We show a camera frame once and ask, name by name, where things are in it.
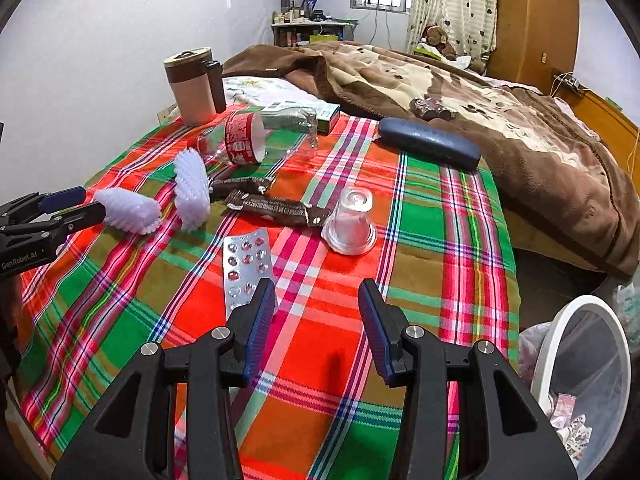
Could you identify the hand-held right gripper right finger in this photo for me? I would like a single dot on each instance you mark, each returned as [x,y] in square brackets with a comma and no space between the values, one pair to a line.
[375,330]

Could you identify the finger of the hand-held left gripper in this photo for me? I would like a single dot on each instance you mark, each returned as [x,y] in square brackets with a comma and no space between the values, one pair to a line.
[62,198]
[82,216]

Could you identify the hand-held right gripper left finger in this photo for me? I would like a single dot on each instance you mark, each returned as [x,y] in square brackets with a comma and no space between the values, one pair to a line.
[260,330]

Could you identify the white foam fruit net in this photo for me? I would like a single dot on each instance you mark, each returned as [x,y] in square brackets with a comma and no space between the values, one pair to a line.
[192,195]
[130,210]

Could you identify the silver pill blister pack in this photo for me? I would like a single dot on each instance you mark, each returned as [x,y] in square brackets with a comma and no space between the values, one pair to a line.
[245,265]

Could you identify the clear plastic cup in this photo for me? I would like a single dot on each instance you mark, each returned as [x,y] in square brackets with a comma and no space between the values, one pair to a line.
[350,225]

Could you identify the brown snack wrapper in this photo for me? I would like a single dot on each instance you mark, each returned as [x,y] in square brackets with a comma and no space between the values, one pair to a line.
[280,209]
[240,183]

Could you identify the clear plastic bottle red label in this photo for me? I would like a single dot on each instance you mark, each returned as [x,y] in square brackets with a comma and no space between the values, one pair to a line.
[240,137]

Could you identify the white-rimmed waste bin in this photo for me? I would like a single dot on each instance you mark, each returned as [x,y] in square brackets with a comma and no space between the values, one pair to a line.
[600,385]

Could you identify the plaid tablecloth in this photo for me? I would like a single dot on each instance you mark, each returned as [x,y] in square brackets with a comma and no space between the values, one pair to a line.
[325,270]

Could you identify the pink and brown thermos mug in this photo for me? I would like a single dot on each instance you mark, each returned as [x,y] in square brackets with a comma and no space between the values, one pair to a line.
[190,95]

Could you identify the small dark brown bottle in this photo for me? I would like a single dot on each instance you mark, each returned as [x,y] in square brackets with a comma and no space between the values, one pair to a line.
[216,87]

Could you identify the dark blue glasses case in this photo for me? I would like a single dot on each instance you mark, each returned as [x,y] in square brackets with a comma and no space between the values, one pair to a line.
[430,142]

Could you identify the green and white box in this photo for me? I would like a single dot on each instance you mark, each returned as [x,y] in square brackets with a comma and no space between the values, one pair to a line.
[330,119]

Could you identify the white printed bed sheet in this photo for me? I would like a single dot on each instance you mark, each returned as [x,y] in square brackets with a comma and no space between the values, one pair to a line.
[260,90]

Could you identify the small floral cloth item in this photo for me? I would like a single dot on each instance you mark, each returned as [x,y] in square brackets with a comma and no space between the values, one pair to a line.
[430,108]

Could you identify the brown patterned blanket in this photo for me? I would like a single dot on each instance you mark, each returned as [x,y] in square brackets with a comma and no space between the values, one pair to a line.
[525,135]

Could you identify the pale green plastic bag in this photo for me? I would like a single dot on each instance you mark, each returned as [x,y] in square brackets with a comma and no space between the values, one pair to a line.
[630,310]

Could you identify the cluttered shelf unit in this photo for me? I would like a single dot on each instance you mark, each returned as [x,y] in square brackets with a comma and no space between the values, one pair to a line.
[310,35]

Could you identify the pink bed sheet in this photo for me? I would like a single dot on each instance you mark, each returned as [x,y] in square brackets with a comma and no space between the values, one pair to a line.
[575,115]

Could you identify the brown teddy bear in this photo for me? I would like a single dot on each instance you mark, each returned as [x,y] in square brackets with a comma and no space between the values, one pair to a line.
[437,37]

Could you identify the wooden headboard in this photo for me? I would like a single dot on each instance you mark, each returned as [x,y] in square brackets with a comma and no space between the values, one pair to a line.
[615,125]

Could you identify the power strip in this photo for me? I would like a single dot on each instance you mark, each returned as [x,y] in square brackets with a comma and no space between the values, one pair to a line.
[570,80]

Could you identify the wooden wardrobe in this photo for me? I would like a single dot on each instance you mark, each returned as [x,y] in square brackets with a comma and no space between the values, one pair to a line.
[535,10]

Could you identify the wall socket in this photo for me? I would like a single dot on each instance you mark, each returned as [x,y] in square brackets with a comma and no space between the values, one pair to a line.
[166,113]

